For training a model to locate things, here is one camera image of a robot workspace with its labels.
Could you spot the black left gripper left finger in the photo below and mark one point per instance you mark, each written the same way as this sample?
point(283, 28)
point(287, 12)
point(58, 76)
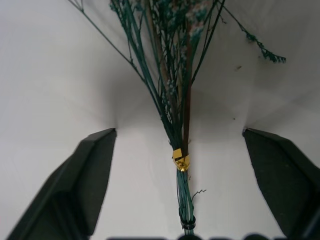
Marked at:
point(72, 185)

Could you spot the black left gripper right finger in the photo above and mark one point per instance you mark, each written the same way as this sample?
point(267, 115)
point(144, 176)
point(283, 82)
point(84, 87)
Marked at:
point(280, 180)

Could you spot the green dried flower bouquet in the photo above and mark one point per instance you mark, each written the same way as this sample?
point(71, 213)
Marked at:
point(180, 107)

